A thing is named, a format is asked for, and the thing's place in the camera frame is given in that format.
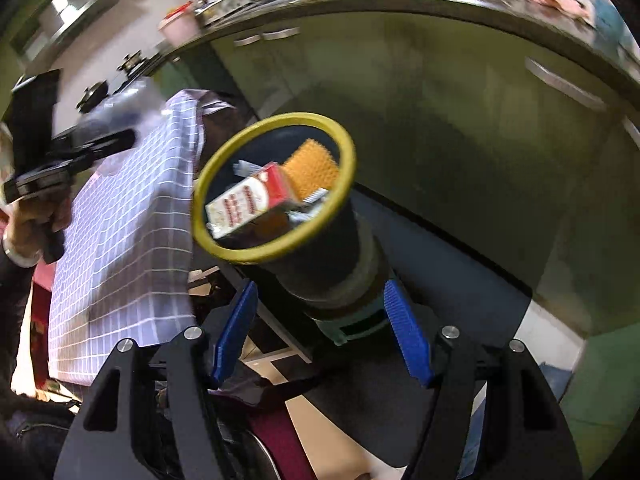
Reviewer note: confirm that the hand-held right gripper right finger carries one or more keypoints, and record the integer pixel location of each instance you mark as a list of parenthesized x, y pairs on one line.
[(407, 330)]

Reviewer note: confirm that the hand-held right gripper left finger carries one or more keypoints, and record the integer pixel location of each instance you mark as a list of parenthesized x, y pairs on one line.
[(235, 330)]

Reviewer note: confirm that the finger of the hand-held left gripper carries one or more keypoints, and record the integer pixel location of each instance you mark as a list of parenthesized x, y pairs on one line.
[(105, 142), (115, 120)]

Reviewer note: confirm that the blue bin with yellow rim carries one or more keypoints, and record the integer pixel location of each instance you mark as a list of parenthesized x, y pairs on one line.
[(340, 260)]

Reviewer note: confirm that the red and white carton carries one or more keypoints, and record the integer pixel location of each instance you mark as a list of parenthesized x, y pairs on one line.
[(245, 205)]

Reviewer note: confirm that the orange mesh sponge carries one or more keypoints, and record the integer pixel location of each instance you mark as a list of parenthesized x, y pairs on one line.
[(312, 165)]

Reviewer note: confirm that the person's left forearm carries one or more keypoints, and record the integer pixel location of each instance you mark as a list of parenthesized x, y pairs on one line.
[(12, 320)]

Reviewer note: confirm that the person's left hand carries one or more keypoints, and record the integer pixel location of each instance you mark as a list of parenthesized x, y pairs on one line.
[(27, 232)]

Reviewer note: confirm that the black wok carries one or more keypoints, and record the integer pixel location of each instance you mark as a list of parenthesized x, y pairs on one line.
[(92, 96)]

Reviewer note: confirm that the gas stove burner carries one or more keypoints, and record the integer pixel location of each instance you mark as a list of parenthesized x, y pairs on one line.
[(131, 61)]

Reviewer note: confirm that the black floor mat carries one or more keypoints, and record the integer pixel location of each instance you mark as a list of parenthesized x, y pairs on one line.
[(450, 270)]

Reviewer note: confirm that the blue checkered tablecloth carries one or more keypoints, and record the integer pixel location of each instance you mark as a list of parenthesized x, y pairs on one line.
[(125, 235)]

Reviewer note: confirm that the pink lidded container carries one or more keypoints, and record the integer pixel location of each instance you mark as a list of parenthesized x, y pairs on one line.
[(179, 27)]

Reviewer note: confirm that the maroon cloth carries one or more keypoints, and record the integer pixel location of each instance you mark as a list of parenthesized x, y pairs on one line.
[(280, 445)]

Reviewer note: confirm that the metal dish rack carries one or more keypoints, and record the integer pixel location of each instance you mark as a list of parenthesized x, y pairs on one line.
[(227, 5)]

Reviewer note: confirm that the green kitchen cabinet unit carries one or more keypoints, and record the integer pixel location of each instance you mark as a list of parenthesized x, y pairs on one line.
[(425, 110)]

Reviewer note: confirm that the person's dark clothing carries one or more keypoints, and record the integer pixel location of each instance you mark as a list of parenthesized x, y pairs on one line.
[(30, 440)]

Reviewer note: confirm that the pink cloth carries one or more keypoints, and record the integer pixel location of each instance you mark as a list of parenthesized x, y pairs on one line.
[(560, 0)]

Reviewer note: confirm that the green wall cabinet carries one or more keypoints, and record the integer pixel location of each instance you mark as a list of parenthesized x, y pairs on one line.
[(75, 0)]

